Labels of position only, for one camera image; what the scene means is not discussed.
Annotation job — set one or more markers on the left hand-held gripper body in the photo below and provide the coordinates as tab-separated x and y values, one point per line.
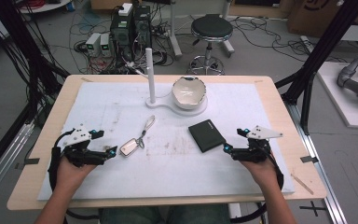
77	152

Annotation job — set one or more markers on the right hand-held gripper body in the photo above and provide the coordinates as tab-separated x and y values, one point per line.
254	152

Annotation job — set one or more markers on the person's right hand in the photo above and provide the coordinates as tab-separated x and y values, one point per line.
262	174

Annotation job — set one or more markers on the person's left hand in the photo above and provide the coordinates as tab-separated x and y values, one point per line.
70	175

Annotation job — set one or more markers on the black wallet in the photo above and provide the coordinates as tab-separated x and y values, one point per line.
207	135

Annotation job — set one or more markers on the black tape strip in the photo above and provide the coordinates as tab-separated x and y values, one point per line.
31	161
309	159

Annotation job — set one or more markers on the thin wooden stick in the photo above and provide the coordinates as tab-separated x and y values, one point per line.
302	184

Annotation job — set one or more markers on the white table mat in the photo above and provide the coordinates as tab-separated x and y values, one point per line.
174	168

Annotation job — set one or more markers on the white ceramic bowl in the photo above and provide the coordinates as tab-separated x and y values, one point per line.
189	92

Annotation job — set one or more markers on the white stand with pole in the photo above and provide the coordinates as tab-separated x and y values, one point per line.
150	74

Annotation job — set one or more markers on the black tape cross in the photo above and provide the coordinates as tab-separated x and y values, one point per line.
313	208

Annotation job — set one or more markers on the person's jeans legs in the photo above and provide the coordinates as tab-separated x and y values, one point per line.
164	214

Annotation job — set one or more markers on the grey power supply unit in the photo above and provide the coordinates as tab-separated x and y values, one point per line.
105	45
93	44

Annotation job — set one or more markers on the white platform board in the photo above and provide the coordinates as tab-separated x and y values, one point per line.
345	105

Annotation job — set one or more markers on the black computer tower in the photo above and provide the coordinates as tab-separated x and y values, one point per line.
121	34
142	26

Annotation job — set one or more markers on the black round stool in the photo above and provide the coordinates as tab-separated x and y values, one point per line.
212	28

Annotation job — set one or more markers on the white box on tower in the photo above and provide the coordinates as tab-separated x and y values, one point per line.
125	9

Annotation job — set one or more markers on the cardboard box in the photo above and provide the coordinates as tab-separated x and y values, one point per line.
326	15

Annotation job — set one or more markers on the black frame post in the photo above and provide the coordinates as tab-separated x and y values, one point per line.
320	53
28	56

